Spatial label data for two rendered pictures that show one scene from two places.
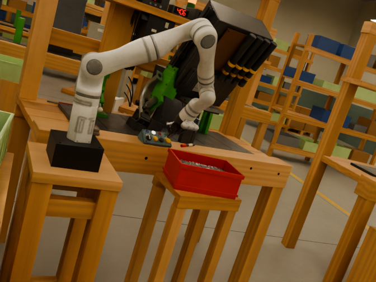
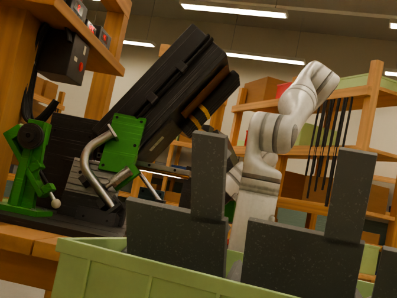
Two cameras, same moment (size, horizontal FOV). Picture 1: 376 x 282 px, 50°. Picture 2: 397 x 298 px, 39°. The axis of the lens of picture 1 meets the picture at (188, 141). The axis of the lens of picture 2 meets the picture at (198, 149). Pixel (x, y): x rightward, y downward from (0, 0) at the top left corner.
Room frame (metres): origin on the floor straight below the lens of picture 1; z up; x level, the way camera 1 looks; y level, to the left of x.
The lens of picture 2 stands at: (0.76, 1.51, 1.05)
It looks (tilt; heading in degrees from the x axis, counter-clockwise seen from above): 5 degrees up; 310
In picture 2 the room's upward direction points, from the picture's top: 12 degrees clockwise
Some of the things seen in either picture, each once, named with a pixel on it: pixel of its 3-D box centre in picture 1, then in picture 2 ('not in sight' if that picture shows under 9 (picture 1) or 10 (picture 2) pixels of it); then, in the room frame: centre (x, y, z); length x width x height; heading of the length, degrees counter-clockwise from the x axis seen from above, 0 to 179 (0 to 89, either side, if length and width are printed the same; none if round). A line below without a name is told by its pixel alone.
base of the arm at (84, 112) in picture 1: (83, 117); (253, 216); (1.48, 0.40, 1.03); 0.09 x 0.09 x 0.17; 37
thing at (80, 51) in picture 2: (155, 30); (62, 57); (2.40, 0.37, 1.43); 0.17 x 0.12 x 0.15; 124
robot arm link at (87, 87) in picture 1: (92, 75); (266, 149); (1.48, 0.41, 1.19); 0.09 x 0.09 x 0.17; 18
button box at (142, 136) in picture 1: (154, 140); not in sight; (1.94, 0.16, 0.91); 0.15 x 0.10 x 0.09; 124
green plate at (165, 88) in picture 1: (168, 84); (124, 144); (2.20, 0.19, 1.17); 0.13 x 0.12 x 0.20; 124
